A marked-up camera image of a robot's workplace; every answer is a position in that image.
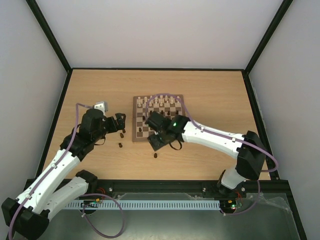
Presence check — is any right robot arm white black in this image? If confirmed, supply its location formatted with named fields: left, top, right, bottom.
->
left=145, top=111, right=266, bottom=196

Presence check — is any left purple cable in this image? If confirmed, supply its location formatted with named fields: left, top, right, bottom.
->
left=7, top=102, right=125, bottom=240

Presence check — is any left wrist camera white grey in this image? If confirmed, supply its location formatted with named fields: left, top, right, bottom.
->
left=94, top=101, right=109, bottom=113

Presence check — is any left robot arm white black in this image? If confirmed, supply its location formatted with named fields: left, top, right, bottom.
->
left=1, top=107, right=126, bottom=240

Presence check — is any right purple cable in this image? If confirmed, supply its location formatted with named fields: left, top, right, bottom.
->
left=144, top=93, right=280, bottom=216

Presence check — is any purple cable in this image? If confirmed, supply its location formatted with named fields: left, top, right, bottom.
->
left=144, top=93, right=280, bottom=216
left=7, top=102, right=125, bottom=240

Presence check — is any wooden chess board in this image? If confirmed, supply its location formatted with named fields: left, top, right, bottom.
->
left=132, top=94, right=186, bottom=143

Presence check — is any white slotted cable duct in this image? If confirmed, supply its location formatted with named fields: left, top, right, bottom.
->
left=65, top=200, right=221, bottom=211

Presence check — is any black aluminium rail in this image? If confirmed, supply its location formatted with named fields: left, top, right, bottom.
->
left=97, top=179, right=290, bottom=194

